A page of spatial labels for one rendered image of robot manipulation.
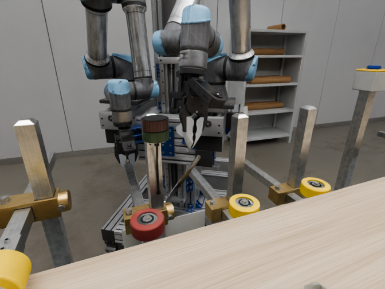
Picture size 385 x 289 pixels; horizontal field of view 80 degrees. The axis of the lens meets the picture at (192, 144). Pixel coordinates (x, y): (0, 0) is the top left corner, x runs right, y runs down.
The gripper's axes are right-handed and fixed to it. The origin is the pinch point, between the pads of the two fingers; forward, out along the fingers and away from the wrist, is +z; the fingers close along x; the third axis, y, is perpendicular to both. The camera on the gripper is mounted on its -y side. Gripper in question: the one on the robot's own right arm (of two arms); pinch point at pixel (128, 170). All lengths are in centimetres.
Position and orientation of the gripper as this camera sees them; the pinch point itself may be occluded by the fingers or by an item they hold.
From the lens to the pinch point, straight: 98.1
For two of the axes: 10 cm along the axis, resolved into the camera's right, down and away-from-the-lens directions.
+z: 0.0, 9.3, 3.6
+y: -3.6, -3.4, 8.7
